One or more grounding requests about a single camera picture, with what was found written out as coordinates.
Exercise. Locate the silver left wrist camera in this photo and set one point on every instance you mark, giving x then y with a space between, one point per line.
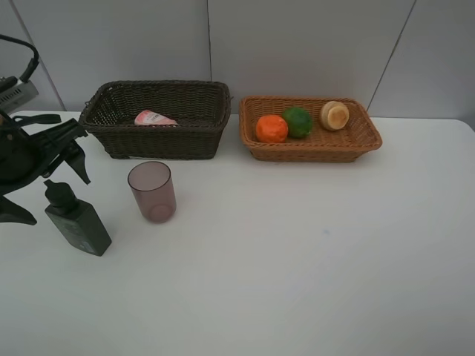
15 93

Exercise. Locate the translucent purple plastic cup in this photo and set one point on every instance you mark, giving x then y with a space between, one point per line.
152 186

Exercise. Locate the dark brown wicker basket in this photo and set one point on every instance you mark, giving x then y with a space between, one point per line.
201 109

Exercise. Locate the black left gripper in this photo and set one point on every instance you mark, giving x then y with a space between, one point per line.
32 147

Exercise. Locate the black pump dispenser bottle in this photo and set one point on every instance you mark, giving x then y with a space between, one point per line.
76 220

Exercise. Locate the round bread bun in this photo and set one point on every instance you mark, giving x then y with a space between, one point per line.
334 116

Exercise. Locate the orange fruit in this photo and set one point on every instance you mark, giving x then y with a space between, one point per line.
271 129

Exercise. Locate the pink lotion bottle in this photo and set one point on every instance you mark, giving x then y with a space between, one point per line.
150 118

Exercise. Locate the green lime fruit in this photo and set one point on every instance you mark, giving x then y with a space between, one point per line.
299 122

